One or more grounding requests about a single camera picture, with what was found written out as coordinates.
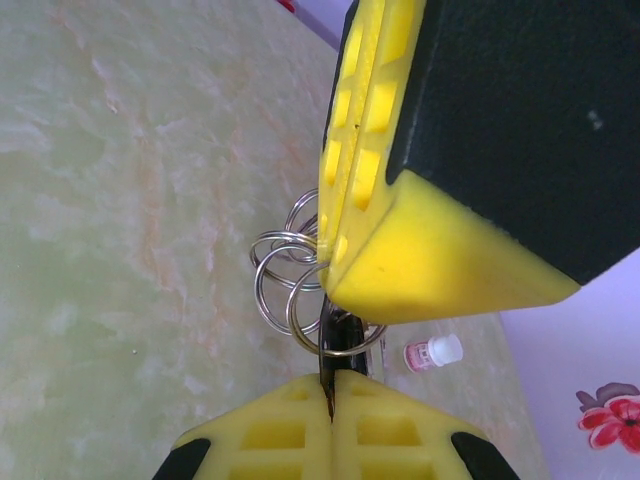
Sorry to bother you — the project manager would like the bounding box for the small white capped vial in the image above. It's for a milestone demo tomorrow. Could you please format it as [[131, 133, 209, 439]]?
[[402, 333, 464, 374]]

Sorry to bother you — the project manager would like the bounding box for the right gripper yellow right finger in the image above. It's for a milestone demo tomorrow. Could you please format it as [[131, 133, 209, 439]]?
[[331, 371, 521, 480]]

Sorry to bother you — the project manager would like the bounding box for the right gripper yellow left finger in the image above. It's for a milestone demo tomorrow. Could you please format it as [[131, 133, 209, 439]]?
[[158, 372, 334, 480]]

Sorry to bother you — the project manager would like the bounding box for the metal keyring holder with rings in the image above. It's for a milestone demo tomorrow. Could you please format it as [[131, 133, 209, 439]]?
[[248, 188, 387, 359]]

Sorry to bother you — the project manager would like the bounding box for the key with black tag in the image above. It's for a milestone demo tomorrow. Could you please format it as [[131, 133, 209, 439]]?
[[317, 298, 389, 422]]

